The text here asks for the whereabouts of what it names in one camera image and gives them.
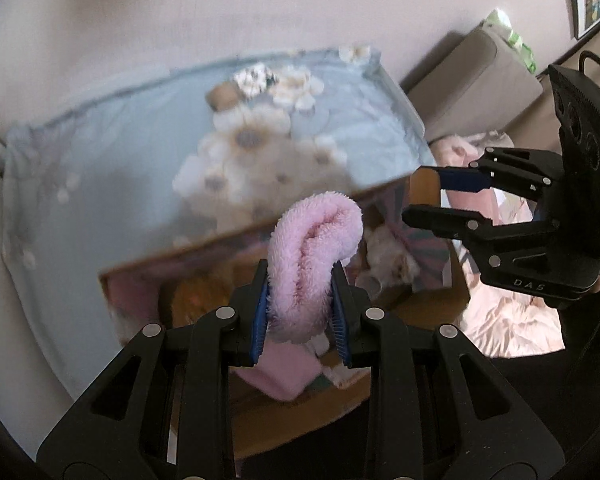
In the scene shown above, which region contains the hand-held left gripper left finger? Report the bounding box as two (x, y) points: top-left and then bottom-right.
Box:
(36, 259), (272, 480)

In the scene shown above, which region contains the cream plush toy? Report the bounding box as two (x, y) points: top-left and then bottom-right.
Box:
(364, 225), (422, 292)

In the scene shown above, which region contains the pink fluffy towel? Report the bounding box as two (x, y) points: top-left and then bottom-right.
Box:
(267, 190), (365, 346)
(240, 340), (322, 402)

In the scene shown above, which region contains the blue floral tablecloth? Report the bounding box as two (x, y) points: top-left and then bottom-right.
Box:
(0, 45), (433, 396)

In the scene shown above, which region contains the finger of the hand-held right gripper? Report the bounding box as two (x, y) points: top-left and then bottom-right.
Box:
(402, 204), (561, 268)
(437, 147), (563, 197)

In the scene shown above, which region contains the black cable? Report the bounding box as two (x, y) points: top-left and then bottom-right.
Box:
(579, 49), (600, 88)

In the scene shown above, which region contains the green and white bag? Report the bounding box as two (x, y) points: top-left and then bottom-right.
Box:
(481, 7), (539, 77)

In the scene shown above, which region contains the beige sofa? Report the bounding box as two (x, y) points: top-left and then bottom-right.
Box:
(400, 29), (549, 144)

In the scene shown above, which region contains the pink blanket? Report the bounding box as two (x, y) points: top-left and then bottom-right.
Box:
(429, 131), (567, 359)

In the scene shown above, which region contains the cardboard box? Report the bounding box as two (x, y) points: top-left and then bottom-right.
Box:
(99, 166), (474, 462)

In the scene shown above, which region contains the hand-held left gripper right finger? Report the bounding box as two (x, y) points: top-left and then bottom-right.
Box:
(330, 261), (566, 480)

